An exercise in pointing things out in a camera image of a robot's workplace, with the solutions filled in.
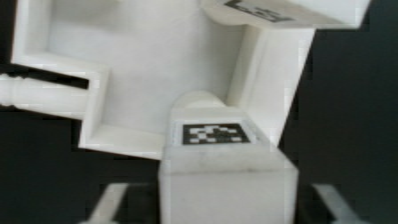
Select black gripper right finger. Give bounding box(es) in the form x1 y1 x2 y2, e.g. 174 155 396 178
293 183 371 224

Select white chair leg with screw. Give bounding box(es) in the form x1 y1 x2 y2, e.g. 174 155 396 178
200 0 371 29

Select white chair leg block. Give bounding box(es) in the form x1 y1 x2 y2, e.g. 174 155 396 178
158 91 298 224

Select white chair seat piece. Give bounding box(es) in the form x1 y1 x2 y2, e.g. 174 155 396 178
0 0 314 159

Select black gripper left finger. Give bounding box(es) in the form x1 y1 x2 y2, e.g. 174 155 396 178
78 183 160 224

